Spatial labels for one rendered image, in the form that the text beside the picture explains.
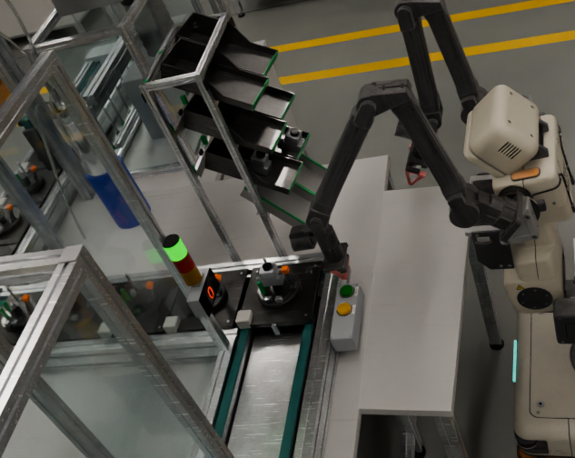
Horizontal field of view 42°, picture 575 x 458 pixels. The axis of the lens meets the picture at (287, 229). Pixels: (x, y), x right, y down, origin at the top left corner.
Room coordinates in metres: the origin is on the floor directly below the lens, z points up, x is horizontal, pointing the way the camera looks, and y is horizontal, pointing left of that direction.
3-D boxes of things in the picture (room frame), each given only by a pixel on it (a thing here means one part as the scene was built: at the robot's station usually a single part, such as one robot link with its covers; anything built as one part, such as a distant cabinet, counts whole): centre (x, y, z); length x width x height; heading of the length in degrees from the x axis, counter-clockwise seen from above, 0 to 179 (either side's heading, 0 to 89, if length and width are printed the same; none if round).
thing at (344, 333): (1.52, -0.06, 0.93); 0.21 x 0.07 x 0.06; 154
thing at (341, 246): (1.59, -0.09, 1.14); 0.10 x 0.07 x 0.07; 154
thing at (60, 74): (1.59, 0.32, 1.46); 0.03 x 0.03 x 1.00; 64
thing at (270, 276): (1.70, 0.11, 1.06); 0.08 x 0.04 x 0.07; 64
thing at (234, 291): (1.81, 0.33, 1.01); 0.24 x 0.24 x 0.13; 64
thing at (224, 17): (2.08, 0.05, 1.26); 0.36 x 0.21 x 0.80; 154
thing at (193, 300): (1.58, 0.29, 1.29); 0.12 x 0.05 x 0.25; 154
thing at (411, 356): (1.70, -0.12, 0.84); 0.90 x 0.70 x 0.03; 150
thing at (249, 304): (1.70, 0.10, 0.96); 0.24 x 0.24 x 0.02; 64
